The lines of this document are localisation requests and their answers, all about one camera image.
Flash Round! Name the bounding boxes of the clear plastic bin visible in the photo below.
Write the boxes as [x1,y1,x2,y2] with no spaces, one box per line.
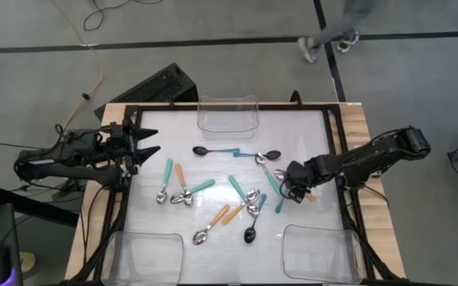
[281,224,363,285]
[101,231,185,286]
[196,95,261,141]

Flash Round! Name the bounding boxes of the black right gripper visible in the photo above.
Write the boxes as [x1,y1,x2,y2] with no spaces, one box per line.
[279,156,322,204]

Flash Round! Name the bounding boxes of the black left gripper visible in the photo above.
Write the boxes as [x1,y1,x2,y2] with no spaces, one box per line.
[107,116,162,176]

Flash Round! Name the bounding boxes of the black vented equipment case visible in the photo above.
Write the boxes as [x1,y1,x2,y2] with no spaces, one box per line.
[93,62,199,122]

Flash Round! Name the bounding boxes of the black stand leg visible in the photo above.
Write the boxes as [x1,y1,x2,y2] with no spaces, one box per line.
[0,185,81,228]

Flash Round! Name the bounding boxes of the person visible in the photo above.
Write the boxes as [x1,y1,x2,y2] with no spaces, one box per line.
[297,0,375,64]

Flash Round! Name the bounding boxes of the yellow cable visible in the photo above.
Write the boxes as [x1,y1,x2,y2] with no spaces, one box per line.
[49,0,105,130]

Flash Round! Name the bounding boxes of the black looped cable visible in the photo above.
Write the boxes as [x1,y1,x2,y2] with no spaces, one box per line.
[83,0,165,32]

